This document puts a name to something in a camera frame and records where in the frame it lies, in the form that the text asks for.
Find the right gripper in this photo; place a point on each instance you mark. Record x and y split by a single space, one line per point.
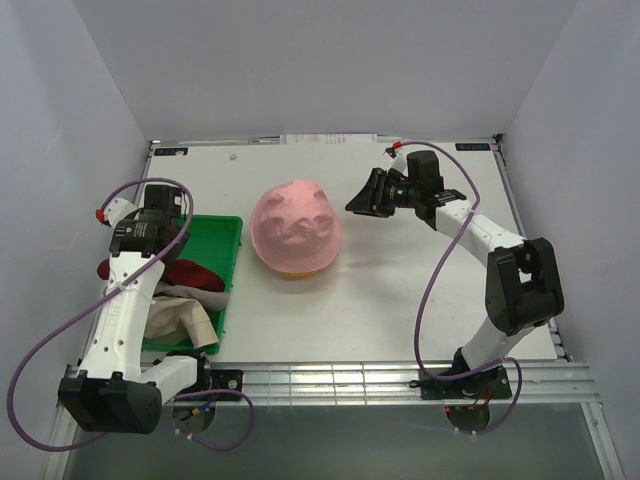
371 198

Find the pink bucket hat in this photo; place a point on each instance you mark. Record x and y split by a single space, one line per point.
294 228

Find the yellow bucket hat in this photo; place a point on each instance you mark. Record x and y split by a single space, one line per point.
297 275

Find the dark red bucket hat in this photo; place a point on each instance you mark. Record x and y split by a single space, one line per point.
181 272

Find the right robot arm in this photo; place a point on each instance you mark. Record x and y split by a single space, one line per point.
523 289

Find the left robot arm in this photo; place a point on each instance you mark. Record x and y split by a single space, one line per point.
111 393

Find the green plastic tray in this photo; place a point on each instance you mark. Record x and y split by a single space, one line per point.
213 244

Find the grey bucket hat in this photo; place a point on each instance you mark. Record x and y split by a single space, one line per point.
214 301

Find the beige bucket hat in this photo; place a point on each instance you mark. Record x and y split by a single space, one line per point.
172 320

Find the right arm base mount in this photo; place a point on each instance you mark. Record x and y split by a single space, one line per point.
493 383

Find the aluminium table rail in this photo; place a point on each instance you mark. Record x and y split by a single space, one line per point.
386 384

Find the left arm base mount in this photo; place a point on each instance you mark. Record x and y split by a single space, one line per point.
215 385

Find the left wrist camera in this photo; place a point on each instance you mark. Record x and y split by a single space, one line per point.
117 210

